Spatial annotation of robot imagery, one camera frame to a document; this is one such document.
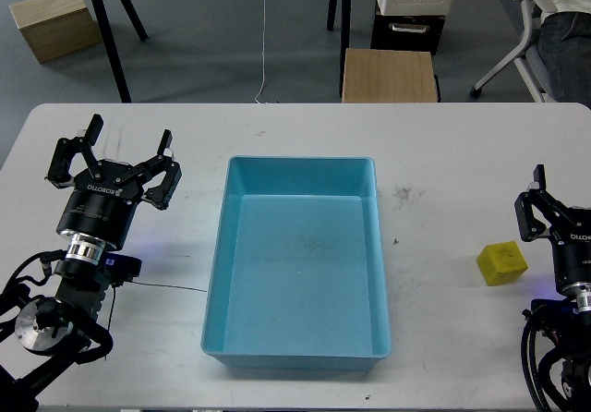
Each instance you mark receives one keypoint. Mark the blue plastic box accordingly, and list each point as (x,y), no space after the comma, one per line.
(298,277)

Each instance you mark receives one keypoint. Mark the light wooden box left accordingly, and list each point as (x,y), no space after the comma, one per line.
(55,28)

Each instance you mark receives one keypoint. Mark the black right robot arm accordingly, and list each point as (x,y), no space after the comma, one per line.
(555,343)

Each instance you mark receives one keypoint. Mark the white office chair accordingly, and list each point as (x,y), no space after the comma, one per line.
(525,55)

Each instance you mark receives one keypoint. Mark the black drawer box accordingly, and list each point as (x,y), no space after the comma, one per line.
(407,33)

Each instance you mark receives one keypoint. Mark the yellow block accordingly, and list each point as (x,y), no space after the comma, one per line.
(501,263)

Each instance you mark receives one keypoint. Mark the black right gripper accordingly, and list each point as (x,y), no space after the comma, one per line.
(568,229)

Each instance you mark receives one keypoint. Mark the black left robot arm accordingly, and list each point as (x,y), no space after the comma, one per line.
(57,295)

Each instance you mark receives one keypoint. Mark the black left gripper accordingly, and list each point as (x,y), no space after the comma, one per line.
(105,198)

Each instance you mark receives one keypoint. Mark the wooden box centre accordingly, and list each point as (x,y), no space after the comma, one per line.
(387,76)

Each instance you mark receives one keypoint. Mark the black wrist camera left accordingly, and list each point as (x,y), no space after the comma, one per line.
(121,269)

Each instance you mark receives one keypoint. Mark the seated person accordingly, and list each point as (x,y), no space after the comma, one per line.
(564,47)

